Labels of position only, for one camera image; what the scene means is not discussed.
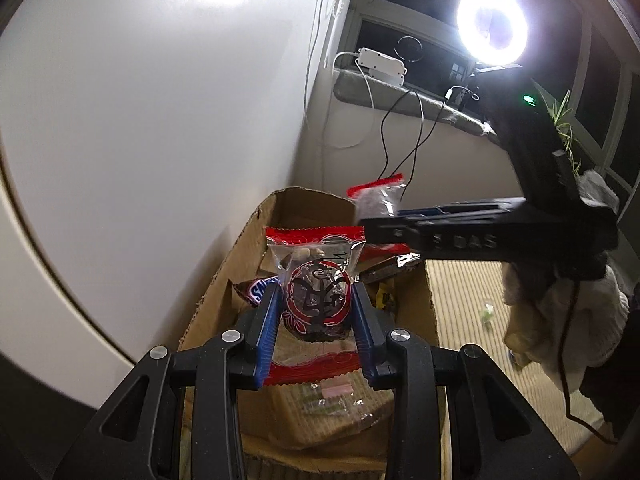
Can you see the small green candy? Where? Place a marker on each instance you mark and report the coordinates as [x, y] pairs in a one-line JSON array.
[[486, 312]]

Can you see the cardboard box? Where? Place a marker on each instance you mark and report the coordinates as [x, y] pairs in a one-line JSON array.
[[290, 210]]

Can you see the green potted plant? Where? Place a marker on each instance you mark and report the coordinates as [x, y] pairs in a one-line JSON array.
[[565, 127]]

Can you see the grey stone windowsill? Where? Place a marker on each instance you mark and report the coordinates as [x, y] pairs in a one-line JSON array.
[[360, 91]]

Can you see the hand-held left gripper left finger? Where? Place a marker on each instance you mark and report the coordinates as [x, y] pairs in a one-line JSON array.
[[267, 332]]

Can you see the white power adapter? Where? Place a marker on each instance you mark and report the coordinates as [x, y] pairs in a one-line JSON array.
[[382, 64]]

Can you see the clear bread packet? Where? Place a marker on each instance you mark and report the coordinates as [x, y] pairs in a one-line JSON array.
[[320, 410]]

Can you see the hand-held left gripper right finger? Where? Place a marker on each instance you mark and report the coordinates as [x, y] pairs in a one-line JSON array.
[[365, 332]]

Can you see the round pastry red-edged packet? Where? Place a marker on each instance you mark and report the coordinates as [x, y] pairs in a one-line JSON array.
[[315, 300]]

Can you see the red snack packet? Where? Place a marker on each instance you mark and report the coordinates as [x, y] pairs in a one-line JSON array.
[[382, 250]]

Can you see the window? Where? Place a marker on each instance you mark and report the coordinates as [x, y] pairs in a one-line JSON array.
[[410, 20]]

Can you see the beige striped mat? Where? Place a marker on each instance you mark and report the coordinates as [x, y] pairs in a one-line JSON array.
[[465, 285]]

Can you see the red-topped clear snack packet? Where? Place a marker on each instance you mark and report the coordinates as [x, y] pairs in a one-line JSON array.
[[375, 200]]

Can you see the yellow wrapped candy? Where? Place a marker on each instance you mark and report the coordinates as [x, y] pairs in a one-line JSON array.
[[385, 300]]

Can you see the brown chocolate bar blue label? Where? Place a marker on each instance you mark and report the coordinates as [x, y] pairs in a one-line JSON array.
[[255, 290]]

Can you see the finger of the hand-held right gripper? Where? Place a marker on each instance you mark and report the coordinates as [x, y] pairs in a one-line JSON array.
[[425, 240], [450, 208]]

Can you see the small brown chocolate bar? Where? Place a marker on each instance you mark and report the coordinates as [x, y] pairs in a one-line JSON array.
[[387, 269]]

